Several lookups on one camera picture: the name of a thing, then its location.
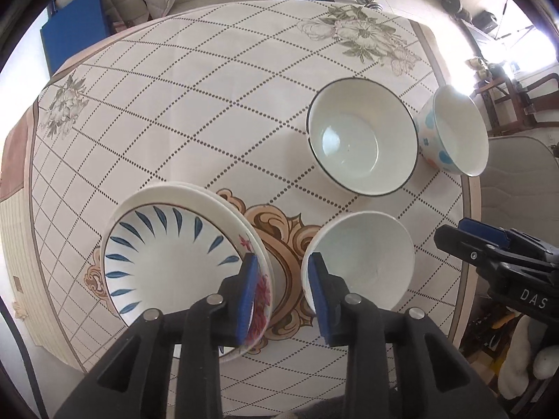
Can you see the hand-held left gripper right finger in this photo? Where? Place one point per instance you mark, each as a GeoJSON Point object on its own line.
{"type": "Point", "coordinates": [322, 303]}

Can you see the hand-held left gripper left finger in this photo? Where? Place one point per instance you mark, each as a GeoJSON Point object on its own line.
{"type": "Point", "coordinates": [246, 301]}

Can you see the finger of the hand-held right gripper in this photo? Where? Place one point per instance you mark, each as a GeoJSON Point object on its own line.
{"type": "Point", "coordinates": [474, 248]}
{"type": "Point", "coordinates": [484, 230]}

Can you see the plain white bowl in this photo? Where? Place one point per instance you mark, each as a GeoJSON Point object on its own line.
{"type": "Point", "coordinates": [367, 257]}

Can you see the blue leaf pattern plate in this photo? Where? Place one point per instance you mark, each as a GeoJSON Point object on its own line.
{"type": "Point", "coordinates": [174, 266]}

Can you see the blue dotted white bowl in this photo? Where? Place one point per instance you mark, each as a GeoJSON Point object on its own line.
{"type": "Point", "coordinates": [458, 139]}

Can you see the red flower pattern plate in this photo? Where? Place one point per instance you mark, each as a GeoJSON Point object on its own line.
{"type": "Point", "coordinates": [192, 185]}

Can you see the black rimmed white bowl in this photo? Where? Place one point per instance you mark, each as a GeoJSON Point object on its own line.
{"type": "Point", "coordinates": [353, 148]}

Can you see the grey chair seat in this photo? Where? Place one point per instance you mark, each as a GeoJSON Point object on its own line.
{"type": "Point", "coordinates": [515, 179]}

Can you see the white plush goose toy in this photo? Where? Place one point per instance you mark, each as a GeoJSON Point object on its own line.
{"type": "Point", "coordinates": [524, 358]}

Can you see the dark wooden chair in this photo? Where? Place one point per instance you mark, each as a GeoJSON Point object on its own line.
{"type": "Point", "coordinates": [515, 100]}

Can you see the beige slippers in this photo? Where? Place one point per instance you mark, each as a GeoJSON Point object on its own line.
{"type": "Point", "coordinates": [479, 63]}

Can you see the table with patterned cloth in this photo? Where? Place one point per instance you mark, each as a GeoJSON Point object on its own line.
{"type": "Point", "coordinates": [196, 118]}

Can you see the crumpled tissue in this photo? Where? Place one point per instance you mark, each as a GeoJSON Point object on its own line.
{"type": "Point", "coordinates": [19, 310]}

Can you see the chrome dumbbell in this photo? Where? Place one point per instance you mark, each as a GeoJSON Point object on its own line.
{"type": "Point", "coordinates": [369, 1]}

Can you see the blue foam mat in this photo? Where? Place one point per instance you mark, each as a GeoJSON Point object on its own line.
{"type": "Point", "coordinates": [74, 26]}

